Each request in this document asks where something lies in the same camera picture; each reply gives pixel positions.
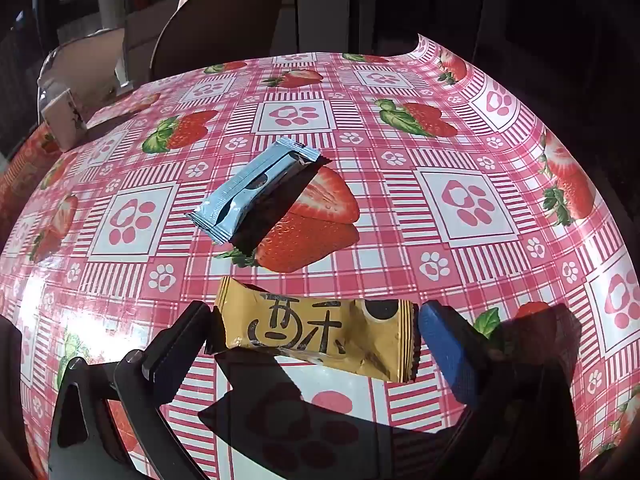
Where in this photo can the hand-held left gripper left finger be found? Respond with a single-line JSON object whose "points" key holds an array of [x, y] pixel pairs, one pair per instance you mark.
{"points": [[176, 355]]}

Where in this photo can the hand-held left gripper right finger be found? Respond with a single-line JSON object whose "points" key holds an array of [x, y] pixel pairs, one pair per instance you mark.
{"points": [[446, 352]]}

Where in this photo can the yellow snack packet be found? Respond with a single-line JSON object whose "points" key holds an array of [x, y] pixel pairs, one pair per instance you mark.
{"points": [[320, 330]]}

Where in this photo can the light blue snack packet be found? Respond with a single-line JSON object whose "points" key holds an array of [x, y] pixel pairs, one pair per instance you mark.
{"points": [[252, 192]]}

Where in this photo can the strawberry print tablecloth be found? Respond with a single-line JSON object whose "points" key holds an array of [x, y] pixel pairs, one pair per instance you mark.
{"points": [[380, 195]]}

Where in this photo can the small white carton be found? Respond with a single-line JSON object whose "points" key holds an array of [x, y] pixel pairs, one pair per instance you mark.
{"points": [[64, 120]]}

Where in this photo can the brown chair back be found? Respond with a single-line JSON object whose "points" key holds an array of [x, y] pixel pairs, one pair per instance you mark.
{"points": [[215, 25]]}

